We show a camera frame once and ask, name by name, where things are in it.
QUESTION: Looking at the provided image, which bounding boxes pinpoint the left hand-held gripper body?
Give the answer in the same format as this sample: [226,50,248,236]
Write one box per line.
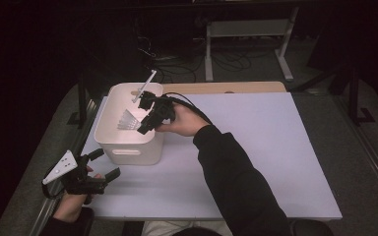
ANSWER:
[41,149,108,197]

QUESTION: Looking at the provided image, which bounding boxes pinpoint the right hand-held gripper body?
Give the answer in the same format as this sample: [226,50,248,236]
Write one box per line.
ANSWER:
[131,69,177,126]

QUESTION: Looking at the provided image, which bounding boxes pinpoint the white shuttlecock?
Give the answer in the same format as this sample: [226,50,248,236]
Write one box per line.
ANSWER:
[115,108,143,132]

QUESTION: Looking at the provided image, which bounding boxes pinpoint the white plastic storage bin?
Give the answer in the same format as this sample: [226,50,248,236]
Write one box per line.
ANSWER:
[94,82,165,167]

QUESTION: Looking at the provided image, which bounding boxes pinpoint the person's left hand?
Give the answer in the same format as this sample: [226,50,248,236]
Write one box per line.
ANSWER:
[52,165,102,224]

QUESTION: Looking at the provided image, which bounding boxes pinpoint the person's right hand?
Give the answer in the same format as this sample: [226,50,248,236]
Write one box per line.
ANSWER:
[155,101,212,139]

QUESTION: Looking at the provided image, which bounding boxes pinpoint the black metal stand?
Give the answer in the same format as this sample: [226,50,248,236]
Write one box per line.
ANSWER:
[328,63,377,128]
[66,73,91,130]

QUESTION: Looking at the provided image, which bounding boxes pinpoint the person's lap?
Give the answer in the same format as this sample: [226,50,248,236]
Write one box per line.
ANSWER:
[140,219,234,236]

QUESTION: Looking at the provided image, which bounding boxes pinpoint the white table board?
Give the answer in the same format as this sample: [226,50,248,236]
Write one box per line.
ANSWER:
[81,91,344,220]

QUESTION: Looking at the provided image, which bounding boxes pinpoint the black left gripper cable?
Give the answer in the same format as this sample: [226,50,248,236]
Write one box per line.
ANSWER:
[40,170,67,201]

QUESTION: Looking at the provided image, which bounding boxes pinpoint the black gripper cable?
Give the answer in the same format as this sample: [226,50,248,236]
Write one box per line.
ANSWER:
[40,170,67,201]
[161,91,215,128]

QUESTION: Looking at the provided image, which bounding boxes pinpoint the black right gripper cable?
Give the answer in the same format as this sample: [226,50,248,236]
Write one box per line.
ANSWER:
[161,91,215,128]

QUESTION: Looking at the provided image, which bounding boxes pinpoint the black floor cables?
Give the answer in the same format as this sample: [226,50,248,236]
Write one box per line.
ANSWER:
[133,16,254,85]

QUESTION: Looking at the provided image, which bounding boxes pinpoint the white metal stand frame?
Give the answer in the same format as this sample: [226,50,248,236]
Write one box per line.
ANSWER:
[204,5,300,83]

